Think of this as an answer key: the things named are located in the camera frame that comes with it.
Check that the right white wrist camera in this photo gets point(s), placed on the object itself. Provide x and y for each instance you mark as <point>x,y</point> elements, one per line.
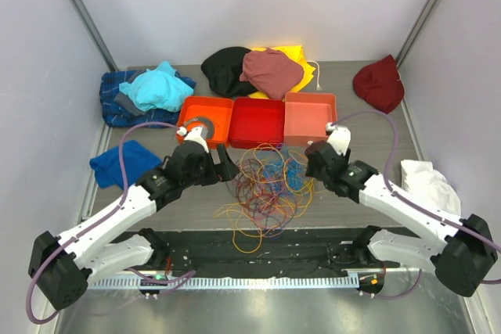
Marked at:
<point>339,137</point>

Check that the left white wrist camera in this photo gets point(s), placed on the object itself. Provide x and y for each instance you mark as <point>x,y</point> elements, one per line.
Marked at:
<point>197,134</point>

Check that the white cloth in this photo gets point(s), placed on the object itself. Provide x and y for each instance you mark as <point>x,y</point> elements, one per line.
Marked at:
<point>419,178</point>

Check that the yellow cloth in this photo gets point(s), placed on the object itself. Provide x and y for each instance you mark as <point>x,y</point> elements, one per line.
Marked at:
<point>296,54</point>

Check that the royal blue cloth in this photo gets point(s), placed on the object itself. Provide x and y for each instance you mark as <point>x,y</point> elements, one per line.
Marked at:
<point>137,161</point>

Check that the orange plastic bin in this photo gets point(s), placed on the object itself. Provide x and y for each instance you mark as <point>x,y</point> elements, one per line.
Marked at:
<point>213,113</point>

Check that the light blue cloth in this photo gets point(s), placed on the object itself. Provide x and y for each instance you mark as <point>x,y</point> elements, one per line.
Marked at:
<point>157,89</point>

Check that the salmon plastic bin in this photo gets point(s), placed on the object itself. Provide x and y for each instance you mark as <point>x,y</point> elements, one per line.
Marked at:
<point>306,117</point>

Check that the grey cloth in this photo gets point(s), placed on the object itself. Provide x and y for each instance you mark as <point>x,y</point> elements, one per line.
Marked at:
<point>127,104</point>

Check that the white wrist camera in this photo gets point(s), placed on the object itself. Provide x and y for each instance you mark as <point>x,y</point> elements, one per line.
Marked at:
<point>197,134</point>
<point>339,137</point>

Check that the red plastic bin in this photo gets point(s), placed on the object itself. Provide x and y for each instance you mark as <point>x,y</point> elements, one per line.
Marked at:
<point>255,122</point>

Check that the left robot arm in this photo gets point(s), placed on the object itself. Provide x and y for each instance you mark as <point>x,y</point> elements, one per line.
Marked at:
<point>63,266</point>

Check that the black cloth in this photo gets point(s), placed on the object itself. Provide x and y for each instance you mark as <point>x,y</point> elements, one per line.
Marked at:
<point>223,70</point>

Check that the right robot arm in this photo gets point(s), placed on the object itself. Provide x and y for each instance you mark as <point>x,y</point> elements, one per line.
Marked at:
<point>459,251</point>

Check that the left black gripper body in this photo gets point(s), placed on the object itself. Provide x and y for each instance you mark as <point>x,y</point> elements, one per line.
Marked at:
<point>206,174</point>

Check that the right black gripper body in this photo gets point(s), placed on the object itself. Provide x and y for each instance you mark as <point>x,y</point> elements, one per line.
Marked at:
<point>311,172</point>

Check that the dark blue plaid cloth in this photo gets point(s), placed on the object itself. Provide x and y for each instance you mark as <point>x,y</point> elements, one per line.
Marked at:
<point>115,115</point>

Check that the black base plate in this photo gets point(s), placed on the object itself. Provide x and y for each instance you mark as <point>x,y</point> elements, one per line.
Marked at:
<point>291,253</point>

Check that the slotted cable duct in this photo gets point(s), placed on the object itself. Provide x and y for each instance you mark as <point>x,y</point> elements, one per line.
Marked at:
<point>130,281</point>

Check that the dusty pink cloth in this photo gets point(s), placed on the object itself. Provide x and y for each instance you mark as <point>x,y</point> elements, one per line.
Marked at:
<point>271,72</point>

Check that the maroon cloth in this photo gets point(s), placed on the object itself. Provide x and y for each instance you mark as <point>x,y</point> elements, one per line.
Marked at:
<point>380,85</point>

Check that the grey tape roll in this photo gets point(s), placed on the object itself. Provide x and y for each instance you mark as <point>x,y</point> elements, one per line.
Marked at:
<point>196,121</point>

